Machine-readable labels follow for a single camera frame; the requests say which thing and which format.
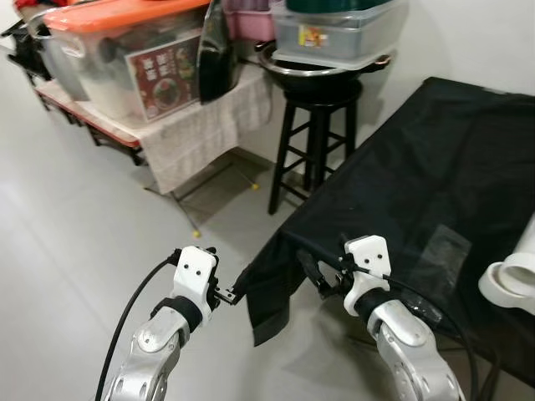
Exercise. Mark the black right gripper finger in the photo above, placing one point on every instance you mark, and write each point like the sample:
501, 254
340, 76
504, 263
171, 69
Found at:
311, 271

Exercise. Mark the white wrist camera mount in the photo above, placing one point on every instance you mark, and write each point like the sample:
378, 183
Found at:
368, 263
194, 276

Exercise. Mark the white plastic table leg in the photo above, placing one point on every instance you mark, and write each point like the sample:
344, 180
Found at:
525, 242

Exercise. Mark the clear box with orange lid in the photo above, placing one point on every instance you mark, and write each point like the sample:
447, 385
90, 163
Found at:
100, 50

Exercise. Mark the red printed box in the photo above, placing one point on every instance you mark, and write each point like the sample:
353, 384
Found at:
165, 77

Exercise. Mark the black round stool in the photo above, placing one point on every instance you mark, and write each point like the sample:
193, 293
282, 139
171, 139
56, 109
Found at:
318, 125

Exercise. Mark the clear plastic storage box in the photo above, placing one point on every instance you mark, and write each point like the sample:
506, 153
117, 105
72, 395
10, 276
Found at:
334, 38

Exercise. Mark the black bag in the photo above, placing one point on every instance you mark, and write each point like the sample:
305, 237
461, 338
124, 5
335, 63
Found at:
219, 50

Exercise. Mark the pink container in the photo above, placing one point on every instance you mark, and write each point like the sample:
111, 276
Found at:
251, 21

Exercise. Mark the beige skirted side table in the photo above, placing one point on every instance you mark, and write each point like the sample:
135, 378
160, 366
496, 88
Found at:
192, 134

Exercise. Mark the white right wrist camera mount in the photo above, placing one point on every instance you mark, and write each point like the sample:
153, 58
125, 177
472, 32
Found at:
368, 263

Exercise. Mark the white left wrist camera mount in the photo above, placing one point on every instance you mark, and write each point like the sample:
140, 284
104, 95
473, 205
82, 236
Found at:
194, 276

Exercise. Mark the clear tape patch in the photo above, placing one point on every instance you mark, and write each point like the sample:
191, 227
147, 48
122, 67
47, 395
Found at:
445, 255

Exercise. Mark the black crate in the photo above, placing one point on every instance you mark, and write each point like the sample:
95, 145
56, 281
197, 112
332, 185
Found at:
21, 50

